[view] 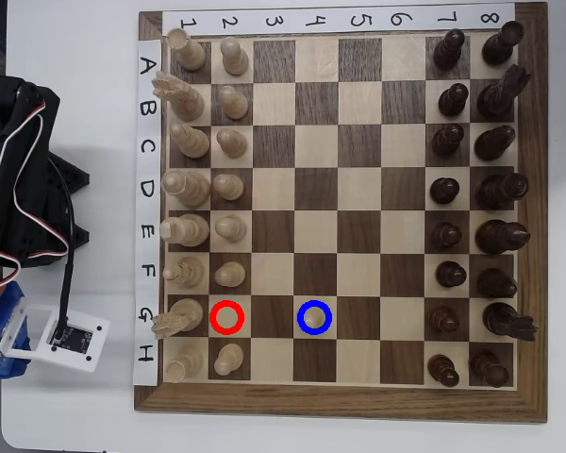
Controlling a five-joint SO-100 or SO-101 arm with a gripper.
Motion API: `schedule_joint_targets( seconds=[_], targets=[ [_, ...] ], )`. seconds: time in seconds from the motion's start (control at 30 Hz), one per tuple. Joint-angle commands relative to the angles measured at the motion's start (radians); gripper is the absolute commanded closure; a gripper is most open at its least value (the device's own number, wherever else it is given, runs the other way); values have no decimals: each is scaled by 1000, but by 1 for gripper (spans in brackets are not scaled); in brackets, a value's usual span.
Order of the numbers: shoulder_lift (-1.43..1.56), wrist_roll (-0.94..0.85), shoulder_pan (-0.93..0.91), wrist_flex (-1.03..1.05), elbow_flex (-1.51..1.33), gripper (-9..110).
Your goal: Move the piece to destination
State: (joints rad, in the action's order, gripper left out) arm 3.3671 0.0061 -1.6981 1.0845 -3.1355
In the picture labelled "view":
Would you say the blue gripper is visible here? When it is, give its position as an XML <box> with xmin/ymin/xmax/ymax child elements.
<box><xmin>0</xmin><ymin>281</ymin><xmax>31</xmax><ymax>378</ymax></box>

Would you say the light wooden pawn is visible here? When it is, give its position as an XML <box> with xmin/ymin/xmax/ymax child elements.
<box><xmin>216</xmin><ymin>84</ymin><xmax>250</xmax><ymax>121</ymax></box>
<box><xmin>213</xmin><ymin>343</ymin><xmax>245</xmax><ymax>378</ymax></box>
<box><xmin>214</xmin><ymin>214</ymin><xmax>249</xmax><ymax>244</ymax></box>
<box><xmin>215</xmin><ymin>127</ymin><xmax>247</xmax><ymax>159</ymax></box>
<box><xmin>211</xmin><ymin>173</ymin><xmax>245</xmax><ymax>202</ymax></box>
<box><xmin>219</xmin><ymin>36</ymin><xmax>251</xmax><ymax>76</ymax></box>
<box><xmin>214</xmin><ymin>260</ymin><xmax>247</xmax><ymax>288</ymax></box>
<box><xmin>304</xmin><ymin>305</ymin><xmax>326</xmax><ymax>330</ymax></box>

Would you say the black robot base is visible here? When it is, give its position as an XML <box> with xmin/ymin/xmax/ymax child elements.
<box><xmin>46</xmin><ymin>150</ymin><xmax>92</xmax><ymax>251</ymax></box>

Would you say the light wooden knight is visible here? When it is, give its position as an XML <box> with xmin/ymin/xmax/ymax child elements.
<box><xmin>150</xmin><ymin>296</ymin><xmax>205</xmax><ymax>341</ymax></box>
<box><xmin>150</xmin><ymin>70</ymin><xmax>206</xmax><ymax>122</ymax></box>

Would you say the light wooden bishop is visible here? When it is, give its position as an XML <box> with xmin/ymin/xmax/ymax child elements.
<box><xmin>169</xmin><ymin>122</ymin><xmax>212</xmax><ymax>159</ymax></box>
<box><xmin>162</xmin><ymin>256</ymin><xmax>206</xmax><ymax>290</ymax></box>

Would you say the light wooden rook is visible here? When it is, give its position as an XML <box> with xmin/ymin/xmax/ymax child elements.
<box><xmin>163</xmin><ymin>346</ymin><xmax>204</xmax><ymax>383</ymax></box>
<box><xmin>165</xmin><ymin>26</ymin><xmax>208</xmax><ymax>73</ymax></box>

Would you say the light wooden king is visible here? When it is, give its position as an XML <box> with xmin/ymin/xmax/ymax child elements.
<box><xmin>158</xmin><ymin>212</ymin><xmax>211</xmax><ymax>247</ymax></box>

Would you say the light wooden queen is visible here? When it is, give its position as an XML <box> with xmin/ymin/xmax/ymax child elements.
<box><xmin>160</xmin><ymin>168</ymin><xmax>212</xmax><ymax>209</ymax></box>

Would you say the paper strip with letters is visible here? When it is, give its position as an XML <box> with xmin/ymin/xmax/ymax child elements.
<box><xmin>132</xmin><ymin>39</ymin><xmax>164</xmax><ymax>387</ymax></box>

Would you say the wooden chessboard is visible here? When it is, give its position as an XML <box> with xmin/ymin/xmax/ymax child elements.
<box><xmin>133</xmin><ymin>2</ymin><xmax>549</xmax><ymax>425</ymax></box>

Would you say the paper strip with numbers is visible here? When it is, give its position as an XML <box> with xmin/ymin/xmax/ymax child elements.
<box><xmin>161</xmin><ymin>3</ymin><xmax>517</xmax><ymax>35</ymax></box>

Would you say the dark wooden pawn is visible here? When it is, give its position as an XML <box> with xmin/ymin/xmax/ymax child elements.
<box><xmin>426</xmin><ymin>305</ymin><xmax>460</xmax><ymax>335</ymax></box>
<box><xmin>432</xmin><ymin>27</ymin><xmax>467</xmax><ymax>72</ymax></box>
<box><xmin>437</xmin><ymin>82</ymin><xmax>471</xmax><ymax>119</ymax></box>
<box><xmin>428</xmin><ymin>176</ymin><xmax>461</xmax><ymax>206</ymax></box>
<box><xmin>432</xmin><ymin>123</ymin><xmax>466</xmax><ymax>158</ymax></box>
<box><xmin>426</xmin><ymin>353</ymin><xmax>461</xmax><ymax>389</ymax></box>
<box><xmin>435</xmin><ymin>260</ymin><xmax>468</xmax><ymax>289</ymax></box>
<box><xmin>432</xmin><ymin>221</ymin><xmax>464</xmax><ymax>251</ymax></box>

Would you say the dark wooden rook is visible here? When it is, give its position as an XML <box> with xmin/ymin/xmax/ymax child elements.
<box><xmin>468</xmin><ymin>349</ymin><xmax>511</xmax><ymax>389</ymax></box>
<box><xmin>480</xmin><ymin>19</ymin><xmax>526</xmax><ymax>67</ymax></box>

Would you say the dark wooden bishop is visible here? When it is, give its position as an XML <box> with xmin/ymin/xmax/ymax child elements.
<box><xmin>475</xmin><ymin>267</ymin><xmax>519</xmax><ymax>299</ymax></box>
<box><xmin>474</xmin><ymin>125</ymin><xmax>518</xmax><ymax>162</ymax></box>

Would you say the dark wooden king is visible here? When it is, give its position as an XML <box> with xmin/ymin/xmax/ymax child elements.
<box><xmin>474</xmin><ymin>219</ymin><xmax>532</xmax><ymax>256</ymax></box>

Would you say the dark wooden knight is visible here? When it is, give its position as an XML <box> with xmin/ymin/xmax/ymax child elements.
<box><xmin>481</xmin><ymin>301</ymin><xmax>540</xmax><ymax>342</ymax></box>
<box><xmin>475</xmin><ymin>63</ymin><xmax>532</xmax><ymax>121</ymax></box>

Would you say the dark wooden queen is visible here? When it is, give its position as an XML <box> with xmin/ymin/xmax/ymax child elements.
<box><xmin>474</xmin><ymin>172</ymin><xmax>530</xmax><ymax>211</ymax></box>

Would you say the black camera cable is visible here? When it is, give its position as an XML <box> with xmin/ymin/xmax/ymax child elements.
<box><xmin>46</xmin><ymin>155</ymin><xmax>76</xmax><ymax>331</ymax></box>

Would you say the white camera mount with board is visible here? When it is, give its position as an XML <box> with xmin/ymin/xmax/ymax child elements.
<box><xmin>0</xmin><ymin>304</ymin><xmax>111</xmax><ymax>375</ymax></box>

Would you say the white red black servo cable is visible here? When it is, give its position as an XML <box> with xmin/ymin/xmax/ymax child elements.
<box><xmin>0</xmin><ymin>96</ymin><xmax>48</xmax><ymax>204</ymax></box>
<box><xmin>0</xmin><ymin>112</ymin><xmax>72</xmax><ymax>296</ymax></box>

